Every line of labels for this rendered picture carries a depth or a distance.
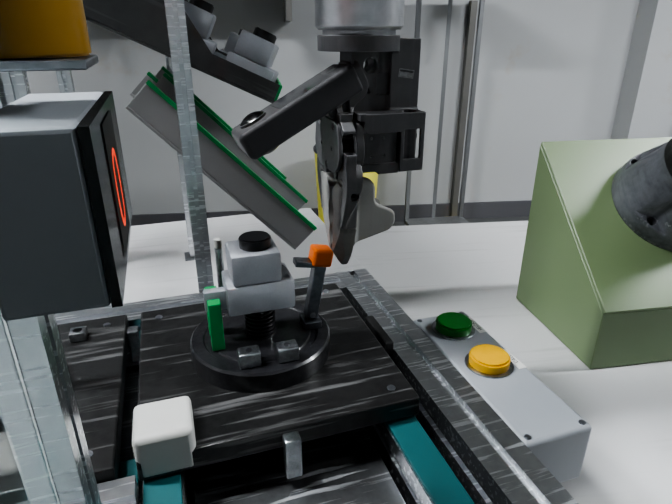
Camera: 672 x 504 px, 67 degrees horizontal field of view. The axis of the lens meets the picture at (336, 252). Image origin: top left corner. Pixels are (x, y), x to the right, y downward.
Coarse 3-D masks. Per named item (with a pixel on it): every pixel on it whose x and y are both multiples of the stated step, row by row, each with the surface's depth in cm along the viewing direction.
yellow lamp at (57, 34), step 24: (0, 0) 18; (24, 0) 18; (48, 0) 19; (72, 0) 20; (0, 24) 18; (24, 24) 19; (48, 24) 19; (72, 24) 20; (0, 48) 19; (24, 48) 19; (48, 48) 19; (72, 48) 20
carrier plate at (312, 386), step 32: (160, 320) 58; (192, 320) 58; (352, 320) 58; (160, 352) 52; (352, 352) 52; (384, 352) 52; (160, 384) 47; (192, 384) 47; (320, 384) 47; (352, 384) 47; (384, 384) 47; (224, 416) 43; (256, 416) 43; (288, 416) 43; (320, 416) 43; (352, 416) 44; (384, 416) 45; (224, 448) 41; (256, 448) 42
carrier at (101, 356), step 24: (96, 336) 55; (120, 336) 55; (72, 360) 51; (96, 360) 51; (120, 360) 51; (72, 384) 47; (96, 384) 47; (120, 384) 47; (96, 408) 44; (120, 408) 45; (96, 432) 42; (120, 432) 43; (96, 456) 39; (96, 480) 38
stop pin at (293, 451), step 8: (288, 432) 42; (296, 432) 42; (288, 440) 41; (296, 440) 41; (288, 448) 41; (296, 448) 42; (288, 456) 42; (296, 456) 42; (288, 464) 42; (296, 464) 42; (288, 472) 42; (296, 472) 43
